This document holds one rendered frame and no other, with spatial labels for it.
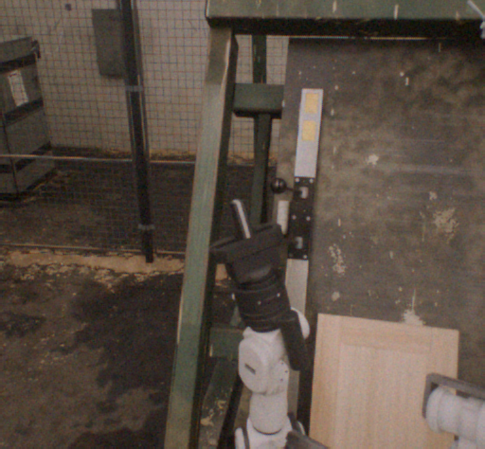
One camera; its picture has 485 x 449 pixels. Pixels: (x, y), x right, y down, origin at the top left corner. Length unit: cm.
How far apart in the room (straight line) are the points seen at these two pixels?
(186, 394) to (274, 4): 95
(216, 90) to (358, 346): 71
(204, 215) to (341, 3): 60
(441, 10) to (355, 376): 86
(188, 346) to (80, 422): 157
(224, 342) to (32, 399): 177
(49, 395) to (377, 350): 204
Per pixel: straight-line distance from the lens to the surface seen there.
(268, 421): 100
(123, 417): 272
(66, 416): 280
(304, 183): 120
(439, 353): 126
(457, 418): 79
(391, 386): 126
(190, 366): 125
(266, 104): 134
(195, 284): 122
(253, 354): 85
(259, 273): 80
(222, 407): 161
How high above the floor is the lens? 197
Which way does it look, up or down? 25 degrees down
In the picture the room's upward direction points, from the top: straight up
